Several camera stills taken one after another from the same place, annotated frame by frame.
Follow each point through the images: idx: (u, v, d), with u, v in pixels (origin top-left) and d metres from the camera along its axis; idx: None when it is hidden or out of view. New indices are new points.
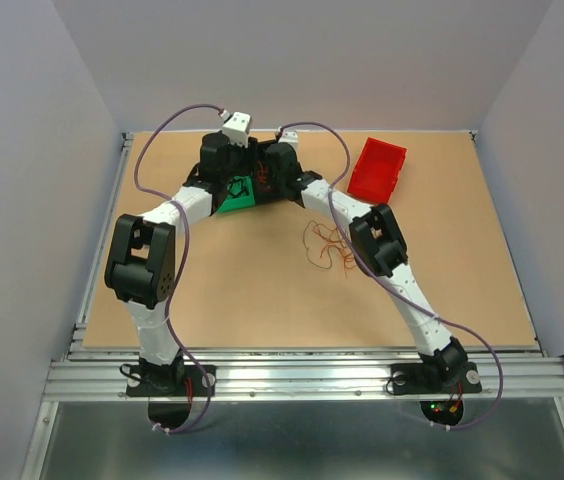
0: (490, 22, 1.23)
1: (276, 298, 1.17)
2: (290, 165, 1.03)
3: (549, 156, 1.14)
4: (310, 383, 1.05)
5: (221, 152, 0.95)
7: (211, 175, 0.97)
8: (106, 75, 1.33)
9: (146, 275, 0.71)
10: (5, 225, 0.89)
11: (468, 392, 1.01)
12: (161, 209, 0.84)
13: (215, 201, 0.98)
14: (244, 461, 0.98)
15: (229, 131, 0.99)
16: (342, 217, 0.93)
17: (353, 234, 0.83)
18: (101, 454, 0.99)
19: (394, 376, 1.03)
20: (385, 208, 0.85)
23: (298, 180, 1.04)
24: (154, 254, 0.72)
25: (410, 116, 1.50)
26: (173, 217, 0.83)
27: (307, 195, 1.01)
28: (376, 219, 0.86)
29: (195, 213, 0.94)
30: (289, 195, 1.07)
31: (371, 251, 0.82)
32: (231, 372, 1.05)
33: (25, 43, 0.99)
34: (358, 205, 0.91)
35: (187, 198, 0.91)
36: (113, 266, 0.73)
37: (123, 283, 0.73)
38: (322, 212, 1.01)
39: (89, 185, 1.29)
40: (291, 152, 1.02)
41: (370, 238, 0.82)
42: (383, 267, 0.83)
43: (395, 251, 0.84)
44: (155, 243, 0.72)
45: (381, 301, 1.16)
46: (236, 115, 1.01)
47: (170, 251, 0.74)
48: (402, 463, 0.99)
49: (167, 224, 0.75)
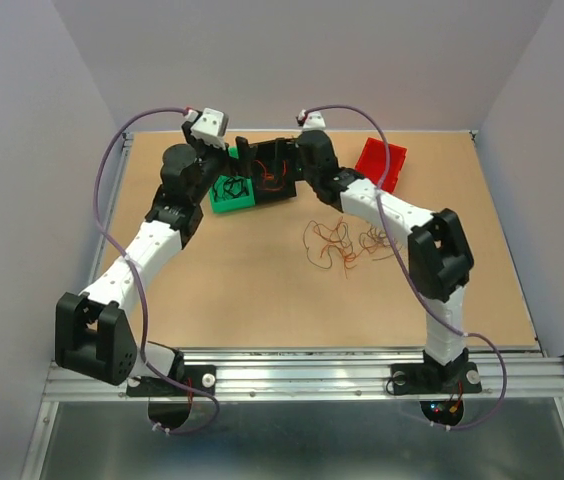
0: (490, 21, 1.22)
1: (275, 299, 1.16)
2: (327, 160, 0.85)
3: (549, 155, 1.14)
4: (310, 383, 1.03)
5: (188, 172, 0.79)
7: (181, 198, 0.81)
8: (106, 75, 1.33)
9: (101, 362, 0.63)
10: (4, 224, 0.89)
11: (469, 392, 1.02)
12: (112, 277, 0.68)
13: (186, 229, 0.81)
14: (244, 461, 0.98)
15: (200, 133, 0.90)
16: (393, 227, 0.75)
17: (410, 245, 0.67)
18: (101, 455, 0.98)
19: (394, 376, 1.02)
20: (449, 215, 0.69)
23: (335, 180, 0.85)
24: (103, 345, 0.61)
25: (410, 117, 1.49)
26: (127, 286, 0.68)
27: (347, 196, 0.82)
28: (438, 228, 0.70)
29: (159, 260, 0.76)
30: (323, 197, 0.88)
31: (433, 267, 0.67)
32: (229, 372, 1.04)
33: (24, 42, 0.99)
34: (415, 211, 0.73)
35: (145, 249, 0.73)
36: (64, 351, 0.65)
37: (79, 367, 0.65)
38: (367, 218, 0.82)
39: (89, 185, 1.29)
40: (329, 143, 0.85)
41: (434, 251, 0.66)
42: (444, 286, 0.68)
43: (460, 267, 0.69)
44: (102, 332, 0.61)
45: (382, 302, 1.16)
46: (206, 115, 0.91)
47: (122, 335, 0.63)
48: (402, 463, 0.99)
49: (115, 306, 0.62)
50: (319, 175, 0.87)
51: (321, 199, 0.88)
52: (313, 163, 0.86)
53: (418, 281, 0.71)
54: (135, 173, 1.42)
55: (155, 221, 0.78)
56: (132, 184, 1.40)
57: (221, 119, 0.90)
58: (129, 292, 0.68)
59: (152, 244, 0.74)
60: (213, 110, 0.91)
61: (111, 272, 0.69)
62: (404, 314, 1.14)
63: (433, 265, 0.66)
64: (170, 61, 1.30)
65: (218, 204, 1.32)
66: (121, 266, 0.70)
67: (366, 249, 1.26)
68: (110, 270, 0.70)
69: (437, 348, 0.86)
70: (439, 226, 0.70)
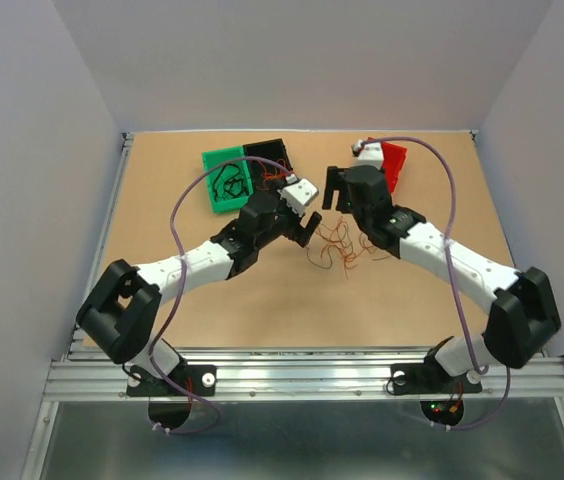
0: (490, 21, 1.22)
1: (276, 299, 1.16)
2: (381, 200, 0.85)
3: (550, 155, 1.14)
4: (310, 383, 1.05)
5: (263, 217, 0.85)
7: (245, 238, 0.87)
8: (107, 75, 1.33)
9: (113, 333, 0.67)
10: (5, 224, 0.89)
11: (469, 392, 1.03)
12: (162, 266, 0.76)
13: (237, 265, 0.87)
14: (244, 462, 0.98)
15: (289, 196, 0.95)
16: (468, 282, 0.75)
17: (496, 313, 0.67)
18: (100, 455, 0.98)
19: (395, 376, 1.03)
20: (537, 276, 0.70)
23: (392, 223, 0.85)
24: (128, 316, 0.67)
25: (410, 117, 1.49)
26: (172, 279, 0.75)
27: (409, 243, 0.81)
28: (521, 288, 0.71)
29: (207, 275, 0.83)
30: (378, 240, 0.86)
31: (521, 337, 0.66)
32: (242, 372, 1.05)
33: (24, 42, 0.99)
34: (494, 269, 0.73)
35: (200, 259, 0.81)
36: (89, 309, 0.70)
37: (91, 329, 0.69)
38: (425, 265, 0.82)
39: (89, 185, 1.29)
40: (383, 181, 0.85)
41: (523, 320, 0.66)
42: (527, 354, 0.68)
43: (544, 331, 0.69)
44: (134, 304, 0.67)
45: (384, 301, 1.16)
46: (302, 184, 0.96)
47: (147, 317, 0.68)
48: (403, 464, 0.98)
49: (154, 288, 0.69)
50: (374, 216, 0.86)
51: (376, 241, 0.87)
52: (367, 202, 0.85)
53: (496, 348, 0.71)
54: (135, 173, 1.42)
55: (217, 245, 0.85)
56: (132, 184, 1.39)
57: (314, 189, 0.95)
58: (169, 286, 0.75)
59: (205, 257, 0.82)
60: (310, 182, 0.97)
61: (164, 263, 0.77)
62: (404, 314, 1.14)
63: (521, 336, 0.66)
64: (170, 62, 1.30)
65: (218, 204, 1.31)
66: (175, 261, 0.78)
67: (366, 249, 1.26)
68: (165, 261, 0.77)
69: (457, 365, 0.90)
70: (522, 286, 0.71)
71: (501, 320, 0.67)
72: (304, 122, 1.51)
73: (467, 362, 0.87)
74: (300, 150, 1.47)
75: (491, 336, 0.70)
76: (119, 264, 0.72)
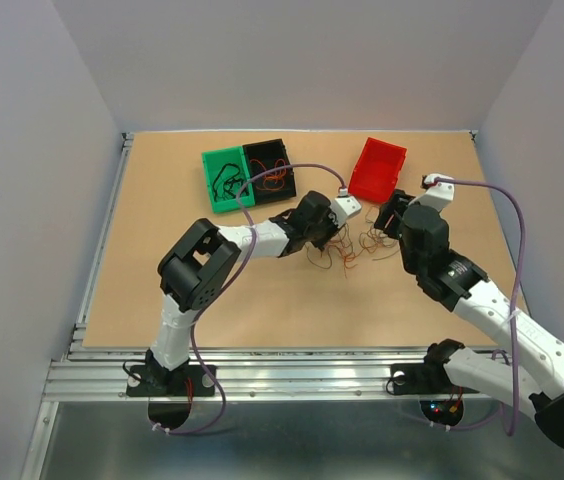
0: (490, 23, 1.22)
1: (277, 298, 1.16)
2: (439, 247, 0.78)
3: (549, 157, 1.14)
4: (310, 383, 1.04)
5: (319, 209, 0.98)
7: (300, 223, 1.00)
8: (107, 76, 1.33)
9: (191, 281, 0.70)
10: (4, 225, 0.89)
11: (468, 392, 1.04)
12: (237, 229, 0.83)
13: (289, 246, 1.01)
14: (244, 461, 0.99)
15: (338, 207, 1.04)
16: (532, 361, 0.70)
17: None
18: (101, 455, 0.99)
19: (395, 376, 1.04)
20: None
23: (450, 274, 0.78)
24: (209, 266, 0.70)
25: (411, 117, 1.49)
26: (244, 240, 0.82)
27: (470, 304, 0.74)
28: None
29: (264, 249, 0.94)
30: (431, 291, 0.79)
31: None
32: (257, 372, 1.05)
33: (25, 45, 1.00)
34: None
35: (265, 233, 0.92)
36: (172, 258, 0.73)
37: (171, 276, 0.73)
38: (479, 323, 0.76)
39: (89, 185, 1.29)
40: (443, 229, 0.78)
41: None
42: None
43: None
44: (216, 256, 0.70)
45: (384, 301, 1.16)
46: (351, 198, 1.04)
47: (225, 271, 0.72)
48: (402, 463, 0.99)
49: (234, 245, 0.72)
50: (430, 265, 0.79)
51: (426, 289, 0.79)
52: (424, 248, 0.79)
53: (549, 433, 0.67)
54: (135, 173, 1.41)
55: (274, 224, 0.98)
56: (133, 184, 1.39)
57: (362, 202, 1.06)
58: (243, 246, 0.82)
59: (268, 232, 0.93)
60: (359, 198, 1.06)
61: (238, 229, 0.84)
62: (405, 315, 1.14)
63: None
64: (170, 62, 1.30)
65: (218, 204, 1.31)
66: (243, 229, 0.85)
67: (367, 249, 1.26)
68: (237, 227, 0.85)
69: (463, 380, 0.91)
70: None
71: None
72: (304, 121, 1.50)
73: (475, 384, 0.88)
74: (300, 150, 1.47)
75: (549, 421, 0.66)
76: (205, 220, 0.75)
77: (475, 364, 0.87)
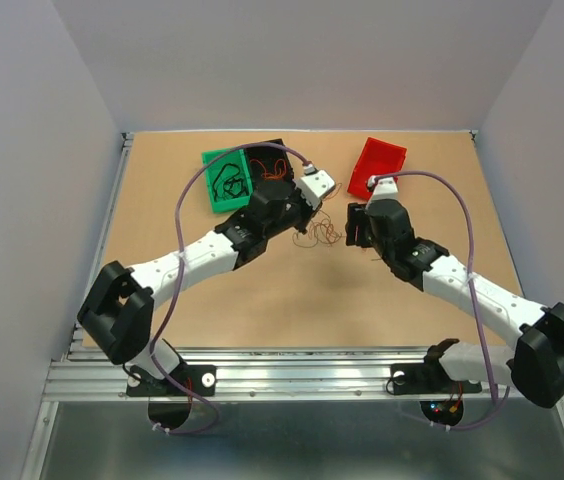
0: (490, 22, 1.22)
1: (277, 301, 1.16)
2: (403, 231, 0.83)
3: (549, 156, 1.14)
4: (310, 383, 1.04)
5: (274, 206, 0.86)
7: (254, 226, 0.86)
8: (106, 76, 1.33)
9: (108, 338, 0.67)
10: (4, 224, 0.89)
11: (469, 392, 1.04)
12: (159, 266, 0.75)
13: (244, 254, 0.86)
14: (244, 461, 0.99)
15: (306, 187, 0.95)
16: (492, 317, 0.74)
17: (524, 352, 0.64)
18: (101, 455, 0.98)
19: (394, 376, 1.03)
20: None
23: (414, 255, 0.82)
24: (120, 321, 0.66)
25: (411, 117, 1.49)
26: (167, 280, 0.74)
27: (432, 276, 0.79)
28: (549, 324, 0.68)
29: (209, 269, 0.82)
30: (401, 273, 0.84)
31: (550, 378, 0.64)
32: (246, 372, 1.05)
33: (25, 44, 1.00)
34: (520, 303, 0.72)
35: (200, 255, 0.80)
36: (88, 313, 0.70)
37: (92, 331, 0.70)
38: (447, 296, 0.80)
39: (89, 185, 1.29)
40: (404, 215, 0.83)
41: (552, 359, 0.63)
42: (557, 395, 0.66)
43: None
44: (126, 309, 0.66)
45: (383, 301, 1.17)
46: (320, 176, 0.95)
47: (141, 322, 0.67)
48: (402, 463, 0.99)
49: (145, 293, 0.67)
50: (397, 248, 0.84)
51: (397, 272, 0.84)
52: (388, 235, 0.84)
53: (525, 386, 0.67)
54: (135, 173, 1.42)
55: (221, 236, 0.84)
56: (133, 184, 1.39)
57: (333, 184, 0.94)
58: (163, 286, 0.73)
59: (208, 252, 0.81)
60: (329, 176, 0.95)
61: (161, 261, 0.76)
62: (404, 316, 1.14)
63: (549, 378, 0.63)
64: (171, 62, 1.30)
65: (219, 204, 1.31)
66: (172, 257, 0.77)
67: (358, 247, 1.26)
68: (161, 259, 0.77)
69: (458, 372, 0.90)
70: (550, 322, 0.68)
71: (529, 361, 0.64)
72: (304, 122, 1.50)
73: (471, 372, 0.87)
74: (300, 150, 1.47)
75: (521, 372, 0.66)
76: (116, 266, 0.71)
77: (463, 351, 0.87)
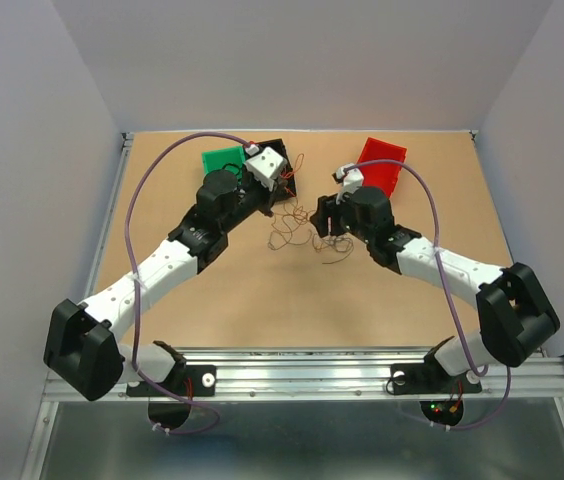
0: (490, 22, 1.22)
1: (278, 303, 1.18)
2: (385, 219, 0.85)
3: (549, 156, 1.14)
4: (310, 382, 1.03)
5: (224, 199, 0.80)
7: (209, 223, 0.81)
8: (106, 76, 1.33)
9: (80, 380, 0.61)
10: (4, 224, 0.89)
11: (468, 392, 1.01)
12: (113, 293, 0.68)
13: (205, 255, 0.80)
14: (244, 461, 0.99)
15: (253, 169, 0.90)
16: (457, 284, 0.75)
17: (482, 305, 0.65)
18: (102, 455, 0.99)
19: (394, 376, 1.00)
20: (522, 270, 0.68)
23: (390, 240, 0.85)
24: (86, 364, 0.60)
25: (410, 118, 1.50)
26: (124, 307, 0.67)
27: (405, 255, 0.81)
28: (511, 285, 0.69)
29: (170, 283, 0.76)
30: (378, 258, 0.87)
31: (511, 329, 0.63)
32: (237, 372, 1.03)
33: (25, 44, 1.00)
34: (481, 266, 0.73)
35: (157, 269, 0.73)
36: (51, 356, 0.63)
37: (61, 373, 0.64)
38: (423, 276, 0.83)
39: (88, 185, 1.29)
40: (387, 203, 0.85)
41: (509, 310, 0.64)
42: (525, 352, 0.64)
43: (542, 330, 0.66)
44: (89, 352, 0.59)
45: (383, 303, 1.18)
46: (266, 155, 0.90)
47: (110, 354, 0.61)
48: (402, 463, 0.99)
49: (106, 333, 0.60)
50: (376, 235, 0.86)
51: (375, 259, 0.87)
52: (370, 222, 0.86)
53: (493, 346, 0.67)
54: (136, 174, 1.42)
55: (176, 243, 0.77)
56: (133, 184, 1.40)
57: (279, 165, 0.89)
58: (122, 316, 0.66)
59: (164, 265, 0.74)
60: (276, 153, 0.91)
61: (115, 288, 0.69)
62: (403, 317, 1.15)
63: (509, 328, 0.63)
64: (170, 62, 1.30)
65: None
66: (127, 281, 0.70)
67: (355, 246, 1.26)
68: (114, 285, 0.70)
69: (455, 364, 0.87)
70: (511, 283, 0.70)
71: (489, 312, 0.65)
72: (304, 122, 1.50)
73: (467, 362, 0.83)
74: (300, 150, 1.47)
75: (487, 330, 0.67)
76: (67, 303, 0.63)
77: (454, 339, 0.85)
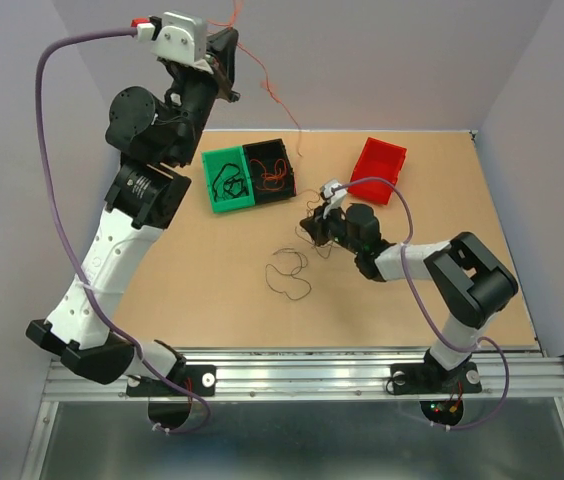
0: (489, 23, 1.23)
1: (274, 302, 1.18)
2: (372, 236, 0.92)
3: (550, 155, 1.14)
4: (310, 383, 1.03)
5: (141, 138, 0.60)
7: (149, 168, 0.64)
8: (107, 76, 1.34)
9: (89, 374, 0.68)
10: (4, 224, 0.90)
11: (468, 392, 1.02)
12: (71, 307, 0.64)
13: (159, 208, 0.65)
14: (244, 461, 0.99)
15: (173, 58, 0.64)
16: (417, 264, 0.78)
17: (433, 270, 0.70)
18: (102, 455, 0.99)
19: (394, 376, 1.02)
20: (467, 237, 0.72)
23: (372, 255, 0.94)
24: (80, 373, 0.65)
25: (410, 118, 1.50)
26: (83, 324, 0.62)
27: (380, 259, 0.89)
28: (462, 254, 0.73)
29: (132, 260, 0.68)
30: (365, 270, 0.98)
31: (462, 287, 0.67)
32: (253, 372, 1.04)
33: (25, 44, 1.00)
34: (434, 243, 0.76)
35: (105, 258, 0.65)
36: None
37: None
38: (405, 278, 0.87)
39: (88, 185, 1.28)
40: (375, 223, 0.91)
41: (455, 269, 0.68)
42: (484, 310, 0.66)
43: (498, 288, 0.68)
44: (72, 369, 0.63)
45: (384, 303, 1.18)
46: (170, 33, 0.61)
47: (93, 362, 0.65)
48: (402, 463, 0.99)
49: (80, 354, 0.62)
50: (363, 250, 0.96)
51: (362, 269, 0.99)
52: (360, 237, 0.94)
53: (457, 312, 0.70)
54: None
55: (116, 214, 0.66)
56: None
57: (193, 35, 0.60)
58: (91, 326, 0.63)
59: (111, 250, 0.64)
60: (178, 16, 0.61)
61: (71, 297, 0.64)
62: (405, 317, 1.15)
63: (460, 286, 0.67)
64: None
65: (218, 204, 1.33)
66: (77, 287, 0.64)
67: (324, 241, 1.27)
68: (71, 292, 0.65)
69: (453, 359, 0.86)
70: (461, 251, 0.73)
71: (441, 276, 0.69)
72: (304, 122, 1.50)
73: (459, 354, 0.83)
74: (299, 150, 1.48)
75: (446, 296, 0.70)
76: (31, 333, 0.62)
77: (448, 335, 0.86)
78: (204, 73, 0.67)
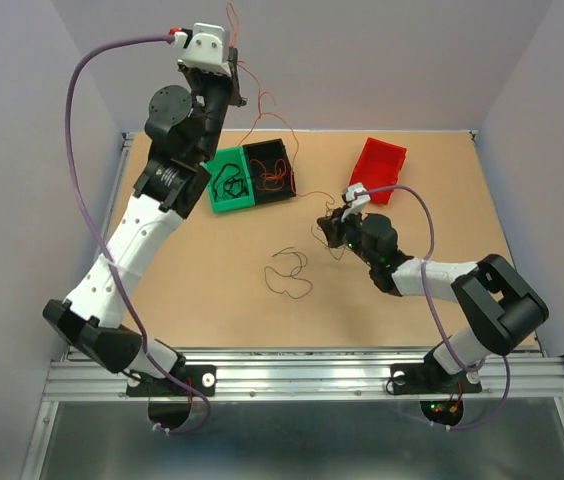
0: (489, 22, 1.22)
1: (276, 302, 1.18)
2: (388, 249, 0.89)
3: (550, 155, 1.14)
4: (311, 383, 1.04)
5: (180, 129, 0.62)
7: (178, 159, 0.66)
8: (106, 76, 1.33)
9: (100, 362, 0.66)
10: (4, 224, 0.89)
11: (468, 392, 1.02)
12: (93, 283, 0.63)
13: (185, 198, 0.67)
14: (244, 461, 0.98)
15: (199, 62, 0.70)
16: (439, 283, 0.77)
17: (460, 295, 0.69)
18: (102, 455, 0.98)
19: (394, 377, 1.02)
20: (496, 260, 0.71)
23: (387, 268, 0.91)
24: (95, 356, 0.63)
25: (411, 117, 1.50)
26: (105, 301, 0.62)
27: (398, 273, 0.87)
28: (490, 277, 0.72)
29: (152, 248, 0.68)
30: (380, 284, 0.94)
31: (493, 315, 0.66)
32: (247, 371, 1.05)
33: (24, 44, 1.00)
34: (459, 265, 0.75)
35: (130, 241, 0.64)
36: None
37: None
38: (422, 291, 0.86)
39: (88, 185, 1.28)
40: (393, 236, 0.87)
41: (484, 296, 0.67)
42: (514, 338, 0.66)
43: (529, 314, 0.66)
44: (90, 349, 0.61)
45: (384, 303, 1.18)
46: (199, 38, 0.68)
47: (110, 343, 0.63)
48: (402, 463, 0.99)
49: (100, 330, 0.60)
50: (379, 264, 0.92)
51: (377, 282, 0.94)
52: (377, 250, 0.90)
53: (484, 338, 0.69)
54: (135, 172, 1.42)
55: (143, 200, 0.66)
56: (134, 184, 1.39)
57: (222, 40, 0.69)
58: (111, 305, 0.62)
59: (137, 232, 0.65)
60: (208, 26, 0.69)
61: (93, 275, 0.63)
62: (405, 317, 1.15)
63: (491, 314, 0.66)
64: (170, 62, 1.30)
65: (218, 204, 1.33)
66: (101, 264, 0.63)
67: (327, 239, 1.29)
68: (92, 271, 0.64)
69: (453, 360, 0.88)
70: (489, 274, 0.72)
71: (470, 302, 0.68)
72: (304, 122, 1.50)
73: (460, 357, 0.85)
74: (299, 150, 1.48)
75: (473, 321, 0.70)
76: (48, 311, 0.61)
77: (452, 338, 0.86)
78: (221, 76, 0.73)
